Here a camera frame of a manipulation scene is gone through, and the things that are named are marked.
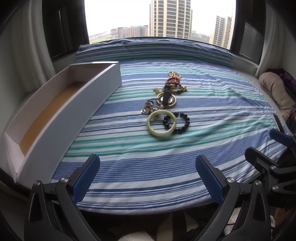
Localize purple cloth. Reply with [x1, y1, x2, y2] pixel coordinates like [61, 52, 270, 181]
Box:
[267, 68, 296, 99]

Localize white cardboard box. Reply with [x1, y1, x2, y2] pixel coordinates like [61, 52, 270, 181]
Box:
[4, 61, 122, 188]

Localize gold bangle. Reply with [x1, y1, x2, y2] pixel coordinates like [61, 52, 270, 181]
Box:
[156, 92, 177, 109]

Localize black phone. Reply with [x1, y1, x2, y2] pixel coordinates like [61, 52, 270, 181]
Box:
[272, 113, 285, 133]

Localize blue striped bed sheet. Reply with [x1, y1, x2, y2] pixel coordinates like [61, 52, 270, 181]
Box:
[52, 38, 286, 214]

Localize white left curtain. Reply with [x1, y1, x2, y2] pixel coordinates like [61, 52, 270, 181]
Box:
[11, 1, 56, 92]

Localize white right curtain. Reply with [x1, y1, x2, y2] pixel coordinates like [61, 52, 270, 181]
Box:
[255, 3, 284, 78]

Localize pale green jade bangle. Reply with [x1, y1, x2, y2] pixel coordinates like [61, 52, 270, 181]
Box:
[147, 109, 177, 137]

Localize silver ring chain jewelry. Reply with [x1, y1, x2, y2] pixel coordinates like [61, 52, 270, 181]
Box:
[140, 99, 163, 115]

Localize black bead bracelet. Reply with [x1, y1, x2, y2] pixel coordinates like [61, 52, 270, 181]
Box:
[162, 111, 191, 135]

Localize red bead bracelet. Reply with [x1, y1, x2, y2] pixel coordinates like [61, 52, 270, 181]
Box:
[165, 77, 181, 87]

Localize white curtain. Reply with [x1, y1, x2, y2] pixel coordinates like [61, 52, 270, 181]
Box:
[11, 1, 56, 92]
[255, 3, 284, 78]

